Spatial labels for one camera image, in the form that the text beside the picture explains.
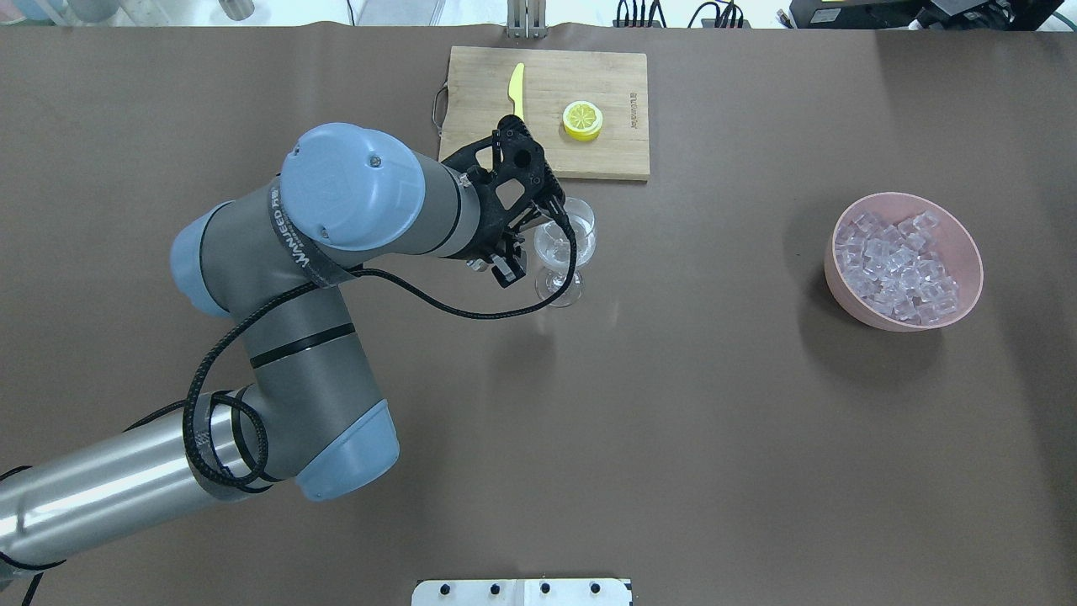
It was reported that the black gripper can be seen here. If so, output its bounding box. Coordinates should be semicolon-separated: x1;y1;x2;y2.
461;210;539;288

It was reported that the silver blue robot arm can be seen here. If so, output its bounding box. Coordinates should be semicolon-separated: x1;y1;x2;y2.
3;115;563;586

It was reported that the clear wine glass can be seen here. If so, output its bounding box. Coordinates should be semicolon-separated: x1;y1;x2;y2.
533;197;597;307

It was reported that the clear ice cubes pile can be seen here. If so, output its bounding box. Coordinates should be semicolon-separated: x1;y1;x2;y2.
834;210;959;326

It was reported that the yellow lemon half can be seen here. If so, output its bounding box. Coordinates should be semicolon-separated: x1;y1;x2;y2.
561;100;604;142

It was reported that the yellow plastic knife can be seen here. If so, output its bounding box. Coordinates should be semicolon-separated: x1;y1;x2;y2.
507;62;526;119

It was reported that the wooden cutting board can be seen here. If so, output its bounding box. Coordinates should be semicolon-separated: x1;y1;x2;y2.
438;46;651;183

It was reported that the pink bowl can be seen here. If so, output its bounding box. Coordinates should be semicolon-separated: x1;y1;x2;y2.
824;192;984;332

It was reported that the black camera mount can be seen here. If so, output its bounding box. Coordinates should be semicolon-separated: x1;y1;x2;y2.
440;114;565;232

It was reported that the aluminium frame post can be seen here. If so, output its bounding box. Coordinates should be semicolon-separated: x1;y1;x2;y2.
505;0;549;40

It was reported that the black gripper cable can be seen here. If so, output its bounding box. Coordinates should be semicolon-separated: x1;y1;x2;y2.
0;215;581;606

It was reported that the white camera mast base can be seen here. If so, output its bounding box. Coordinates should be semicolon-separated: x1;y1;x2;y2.
411;577;634;605

